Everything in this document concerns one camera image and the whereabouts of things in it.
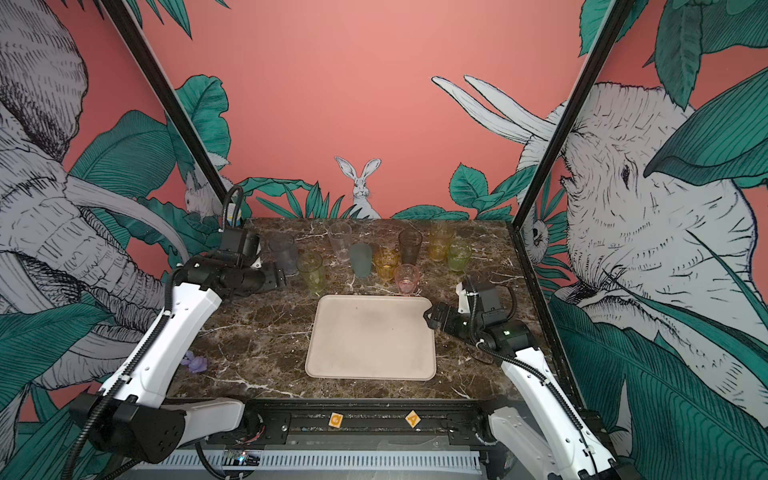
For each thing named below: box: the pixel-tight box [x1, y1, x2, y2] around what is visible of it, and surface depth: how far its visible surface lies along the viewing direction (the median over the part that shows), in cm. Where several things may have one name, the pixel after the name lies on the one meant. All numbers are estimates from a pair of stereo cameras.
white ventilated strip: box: [134, 452, 482, 472], surface depth 71 cm
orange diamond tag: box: [403, 409, 422, 429], surface depth 76 cm
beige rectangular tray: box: [305, 295, 436, 381], surface depth 92 cm
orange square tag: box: [328, 412, 344, 429], surface depth 76 cm
